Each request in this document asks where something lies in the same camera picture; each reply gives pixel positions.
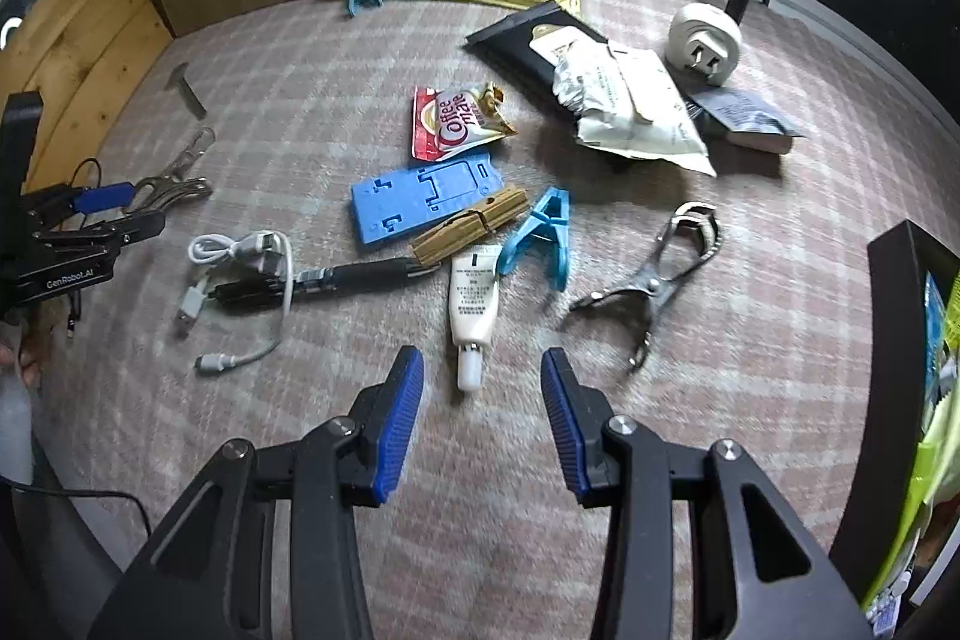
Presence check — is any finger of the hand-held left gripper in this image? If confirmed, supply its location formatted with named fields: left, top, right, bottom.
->
left=26, top=181, right=137, bottom=217
left=34, top=211, right=167, bottom=253

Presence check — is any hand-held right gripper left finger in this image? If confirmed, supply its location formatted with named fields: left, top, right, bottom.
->
left=86, top=345, right=425, bottom=640

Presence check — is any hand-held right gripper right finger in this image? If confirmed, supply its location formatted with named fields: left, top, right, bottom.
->
left=540, top=347, right=875, bottom=640

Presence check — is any metal clamp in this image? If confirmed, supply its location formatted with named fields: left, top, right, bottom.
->
left=124, top=128, right=216, bottom=214

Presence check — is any white cream tube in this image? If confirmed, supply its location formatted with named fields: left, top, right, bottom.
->
left=448, top=242, right=502, bottom=393

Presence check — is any person's left hand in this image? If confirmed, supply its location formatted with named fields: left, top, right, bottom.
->
left=0, top=329, right=44, bottom=392

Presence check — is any small grey metal tool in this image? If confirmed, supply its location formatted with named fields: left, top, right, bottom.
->
left=163, top=61, right=207, bottom=120

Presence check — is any black stick-shaped device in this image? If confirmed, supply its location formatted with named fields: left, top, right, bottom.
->
left=206, top=256, right=425, bottom=313

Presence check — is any metal eyelash curler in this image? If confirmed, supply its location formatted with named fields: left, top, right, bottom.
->
left=568, top=200, right=725, bottom=373

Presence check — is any wooden slat panel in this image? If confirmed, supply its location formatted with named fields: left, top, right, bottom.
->
left=0, top=0, right=175, bottom=191

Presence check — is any blue plastic clip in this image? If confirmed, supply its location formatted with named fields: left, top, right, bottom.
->
left=497, top=185, right=572, bottom=293

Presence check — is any wooden clothespin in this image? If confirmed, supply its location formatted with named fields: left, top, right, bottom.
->
left=409, top=186, right=529, bottom=271

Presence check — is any blue plastic phone stand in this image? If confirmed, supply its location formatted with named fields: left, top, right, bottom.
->
left=350, top=151, right=506, bottom=253

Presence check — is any red creamer packet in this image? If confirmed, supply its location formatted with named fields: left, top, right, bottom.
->
left=408, top=81, right=520, bottom=163

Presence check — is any white crumpled packet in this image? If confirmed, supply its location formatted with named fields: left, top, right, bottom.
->
left=553, top=42, right=719, bottom=178

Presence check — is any black storage box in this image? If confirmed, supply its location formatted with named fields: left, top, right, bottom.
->
left=866, top=218, right=960, bottom=640

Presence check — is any dark small book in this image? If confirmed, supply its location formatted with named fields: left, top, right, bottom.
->
left=686, top=89, right=811, bottom=155

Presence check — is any yellow-green packet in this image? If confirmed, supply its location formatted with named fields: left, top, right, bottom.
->
left=862, top=269, right=960, bottom=618

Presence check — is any black pouch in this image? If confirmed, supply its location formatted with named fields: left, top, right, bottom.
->
left=465, top=1, right=610, bottom=109

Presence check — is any white round plug adapter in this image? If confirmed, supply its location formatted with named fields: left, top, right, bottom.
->
left=666, top=2, right=743, bottom=88

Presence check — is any white usb cable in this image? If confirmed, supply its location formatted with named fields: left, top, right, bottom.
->
left=175, top=230, right=295, bottom=378

